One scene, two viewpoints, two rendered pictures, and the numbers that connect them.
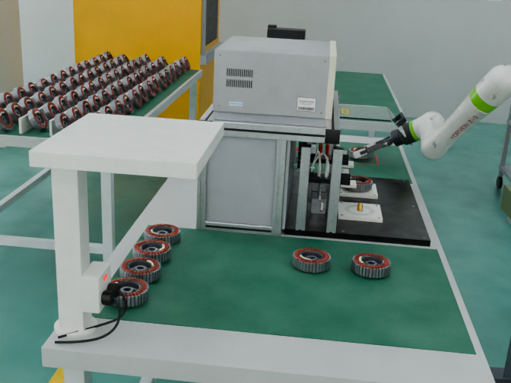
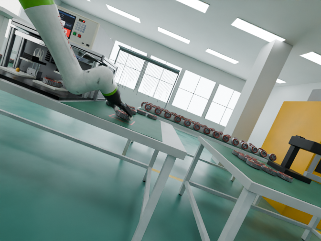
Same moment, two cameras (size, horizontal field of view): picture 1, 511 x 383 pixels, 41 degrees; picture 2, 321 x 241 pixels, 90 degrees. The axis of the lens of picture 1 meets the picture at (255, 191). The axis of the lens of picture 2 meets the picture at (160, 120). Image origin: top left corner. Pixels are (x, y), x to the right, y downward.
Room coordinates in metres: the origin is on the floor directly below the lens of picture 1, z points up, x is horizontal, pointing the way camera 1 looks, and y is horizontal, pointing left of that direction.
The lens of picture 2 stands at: (3.08, -1.58, 0.96)
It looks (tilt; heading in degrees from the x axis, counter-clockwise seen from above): 6 degrees down; 82
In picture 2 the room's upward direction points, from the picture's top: 22 degrees clockwise
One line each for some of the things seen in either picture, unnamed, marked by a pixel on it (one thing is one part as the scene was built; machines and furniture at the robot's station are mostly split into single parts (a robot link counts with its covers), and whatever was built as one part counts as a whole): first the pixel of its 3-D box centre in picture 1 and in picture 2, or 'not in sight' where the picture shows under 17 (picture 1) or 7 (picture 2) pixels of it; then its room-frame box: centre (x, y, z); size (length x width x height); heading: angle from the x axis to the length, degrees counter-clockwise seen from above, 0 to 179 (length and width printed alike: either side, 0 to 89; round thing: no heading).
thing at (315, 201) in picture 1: (318, 202); (34, 72); (2.24, -0.22, 0.80); 0.08 x 0.05 x 0.06; 175
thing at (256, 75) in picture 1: (277, 74); (79, 35); (2.38, -0.06, 1.22); 0.44 x 0.39 x 0.20; 175
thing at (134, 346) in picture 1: (290, 208); (55, 89); (2.36, -0.13, 0.72); 2.20 x 1.01 x 0.05; 175
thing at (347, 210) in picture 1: (359, 211); (16, 72); (2.22, -0.37, 0.78); 0.15 x 0.15 x 0.01; 85
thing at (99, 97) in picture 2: not in sight; (105, 84); (2.70, -0.01, 0.91); 0.28 x 0.03 x 0.32; 85
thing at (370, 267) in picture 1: (370, 265); not in sight; (1.80, -0.35, 0.77); 0.11 x 0.11 x 0.04
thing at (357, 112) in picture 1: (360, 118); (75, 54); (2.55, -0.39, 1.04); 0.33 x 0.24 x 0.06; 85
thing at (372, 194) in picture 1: (357, 189); (51, 85); (2.46, -0.39, 0.78); 0.15 x 0.15 x 0.01; 85
